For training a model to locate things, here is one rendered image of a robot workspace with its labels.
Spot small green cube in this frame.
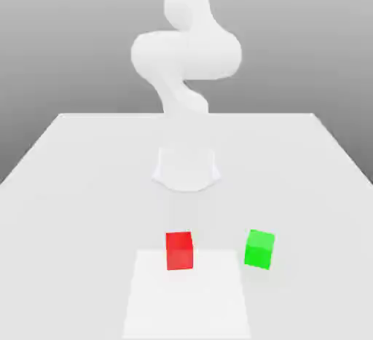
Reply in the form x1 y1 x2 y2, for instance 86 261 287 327
243 229 276 271

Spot small red cube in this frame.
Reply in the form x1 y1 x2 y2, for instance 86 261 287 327
165 230 195 272

